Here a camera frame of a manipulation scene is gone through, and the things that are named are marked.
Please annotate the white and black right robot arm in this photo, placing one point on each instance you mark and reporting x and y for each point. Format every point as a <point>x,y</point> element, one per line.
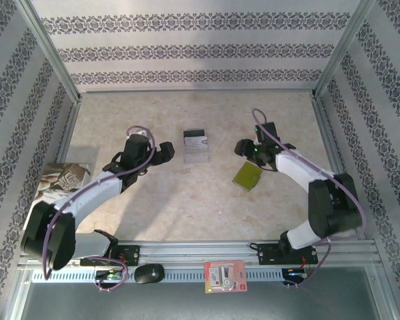
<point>296,166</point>

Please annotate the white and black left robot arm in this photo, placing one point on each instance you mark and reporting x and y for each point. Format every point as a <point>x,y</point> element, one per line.
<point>93,190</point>

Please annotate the clear acrylic card stand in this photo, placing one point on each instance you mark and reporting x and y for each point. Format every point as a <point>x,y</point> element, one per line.
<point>196,156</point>

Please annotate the printed magazine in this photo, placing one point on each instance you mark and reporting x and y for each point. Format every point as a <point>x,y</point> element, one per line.
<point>63,181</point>

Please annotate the black computer mouse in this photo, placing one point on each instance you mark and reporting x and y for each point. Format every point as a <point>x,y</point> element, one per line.
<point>149,274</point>

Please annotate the red USB drive package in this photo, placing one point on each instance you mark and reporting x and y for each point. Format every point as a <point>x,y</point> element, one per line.
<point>225,276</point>

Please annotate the grey sheet metal panel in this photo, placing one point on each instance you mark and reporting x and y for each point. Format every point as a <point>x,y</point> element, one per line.
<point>186,303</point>

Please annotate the aluminium side rail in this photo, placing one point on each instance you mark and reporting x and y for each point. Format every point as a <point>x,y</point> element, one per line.
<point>67,133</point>
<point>327,133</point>

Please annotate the aluminium back rail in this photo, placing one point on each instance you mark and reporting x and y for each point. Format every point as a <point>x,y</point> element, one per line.
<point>200,91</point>

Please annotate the aluminium mounting rail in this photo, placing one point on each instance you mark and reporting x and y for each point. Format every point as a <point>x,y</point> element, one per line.
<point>200,253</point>

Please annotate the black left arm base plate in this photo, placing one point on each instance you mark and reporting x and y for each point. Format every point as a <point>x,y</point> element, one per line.
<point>133,255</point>

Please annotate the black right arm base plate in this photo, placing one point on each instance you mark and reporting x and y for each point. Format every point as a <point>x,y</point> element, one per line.
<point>268,255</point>

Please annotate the aluminium frame post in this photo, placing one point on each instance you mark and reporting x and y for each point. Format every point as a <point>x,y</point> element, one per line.
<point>53,56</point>
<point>340,56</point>

